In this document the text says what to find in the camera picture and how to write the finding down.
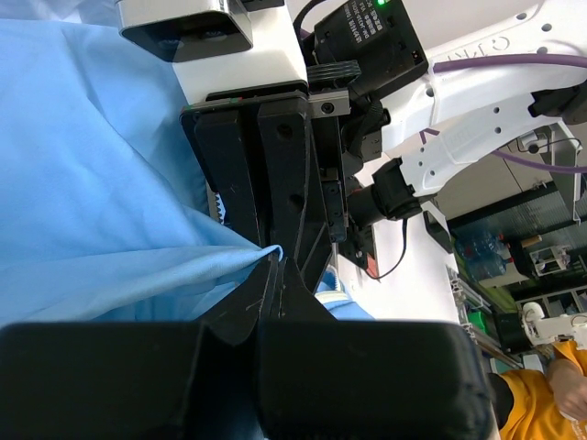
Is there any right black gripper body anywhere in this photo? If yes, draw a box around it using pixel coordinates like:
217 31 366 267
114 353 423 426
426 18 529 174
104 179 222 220
205 1 428 247

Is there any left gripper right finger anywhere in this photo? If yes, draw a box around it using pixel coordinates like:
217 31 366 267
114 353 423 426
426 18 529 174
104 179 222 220
256 258 493 439

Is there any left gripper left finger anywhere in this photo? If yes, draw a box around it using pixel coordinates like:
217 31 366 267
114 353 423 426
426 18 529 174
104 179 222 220
1 255 279 439

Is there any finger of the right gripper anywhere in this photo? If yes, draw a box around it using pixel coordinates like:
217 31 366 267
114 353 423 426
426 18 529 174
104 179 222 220
258 98 331 287
180 106 266 247

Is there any light blue zip jacket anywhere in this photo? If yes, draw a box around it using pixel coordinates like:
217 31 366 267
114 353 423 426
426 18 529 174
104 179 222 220
0 0 375 329

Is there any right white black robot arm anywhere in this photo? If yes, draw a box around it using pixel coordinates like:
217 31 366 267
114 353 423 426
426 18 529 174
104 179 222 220
173 1 586 289

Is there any plastic water bottles pack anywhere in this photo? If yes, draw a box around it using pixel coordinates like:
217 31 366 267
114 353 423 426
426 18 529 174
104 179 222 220
455 231 514 281

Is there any person in yellow shirt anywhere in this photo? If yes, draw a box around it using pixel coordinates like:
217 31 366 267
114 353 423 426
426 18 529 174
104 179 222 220
488 341 586 439

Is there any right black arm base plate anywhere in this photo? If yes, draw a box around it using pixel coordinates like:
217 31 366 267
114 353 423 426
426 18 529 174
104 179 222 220
338 224 379 277

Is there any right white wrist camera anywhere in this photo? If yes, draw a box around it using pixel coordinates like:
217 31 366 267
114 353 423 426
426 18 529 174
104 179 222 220
115 0 308 105

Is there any black cable at right base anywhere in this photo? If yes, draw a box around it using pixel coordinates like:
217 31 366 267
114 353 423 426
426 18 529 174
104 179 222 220
364 217 412 281

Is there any right aluminium frame rail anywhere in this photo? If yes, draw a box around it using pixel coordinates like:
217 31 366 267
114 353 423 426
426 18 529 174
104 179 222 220
446 266 523 371

